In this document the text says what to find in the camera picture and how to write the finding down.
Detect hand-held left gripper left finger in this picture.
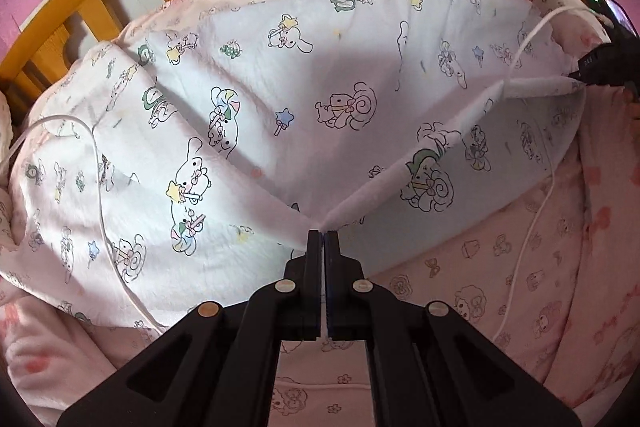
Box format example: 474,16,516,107
57,231,323,427

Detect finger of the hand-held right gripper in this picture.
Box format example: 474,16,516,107
568,44,640,85

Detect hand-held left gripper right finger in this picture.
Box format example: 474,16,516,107
325,231,583,427

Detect white cartoon print pants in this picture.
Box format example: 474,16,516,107
0,0,588,333

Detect pink printed bed sheet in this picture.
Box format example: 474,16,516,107
115,0,601,427

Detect pink spotted fleece blanket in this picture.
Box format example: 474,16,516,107
545,22,640,413

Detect white cable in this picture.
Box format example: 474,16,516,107
0,116,168,335
492,4,593,340

